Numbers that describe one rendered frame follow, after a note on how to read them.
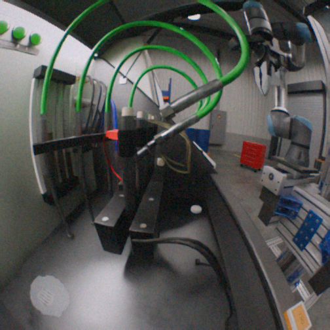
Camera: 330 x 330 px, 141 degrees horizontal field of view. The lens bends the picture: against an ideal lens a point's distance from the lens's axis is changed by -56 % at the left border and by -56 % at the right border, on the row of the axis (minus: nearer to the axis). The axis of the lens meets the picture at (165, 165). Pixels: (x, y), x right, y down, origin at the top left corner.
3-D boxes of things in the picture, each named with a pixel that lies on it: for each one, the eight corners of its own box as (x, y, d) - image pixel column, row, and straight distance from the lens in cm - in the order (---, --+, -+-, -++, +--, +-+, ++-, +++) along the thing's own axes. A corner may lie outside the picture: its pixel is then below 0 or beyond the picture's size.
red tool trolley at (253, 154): (238, 166, 470) (243, 141, 457) (245, 165, 508) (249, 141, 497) (256, 173, 440) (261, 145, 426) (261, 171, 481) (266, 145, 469)
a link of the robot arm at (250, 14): (266, 12, 64) (258, -3, 59) (274, 33, 57) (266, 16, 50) (248, 16, 65) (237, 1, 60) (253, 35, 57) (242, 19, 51)
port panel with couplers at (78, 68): (78, 147, 49) (83, 59, 53) (71, 147, 51) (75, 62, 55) (97, 141, 59) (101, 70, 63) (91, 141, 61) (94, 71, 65)
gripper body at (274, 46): (288, 69, 44) (281, 36, 51) (264, 57, 39) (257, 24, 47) (272, 75, 49) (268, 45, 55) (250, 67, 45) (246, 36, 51)
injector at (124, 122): (148, 237, 27) (150, 115, 18) (124, 233, 28) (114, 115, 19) (150, 227, 29) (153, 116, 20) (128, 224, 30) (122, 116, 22)
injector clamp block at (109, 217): (154, 275, 33) (154, 232, 20) (110, 267, 35) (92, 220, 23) (165, 198, 56) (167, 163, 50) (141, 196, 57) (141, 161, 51)
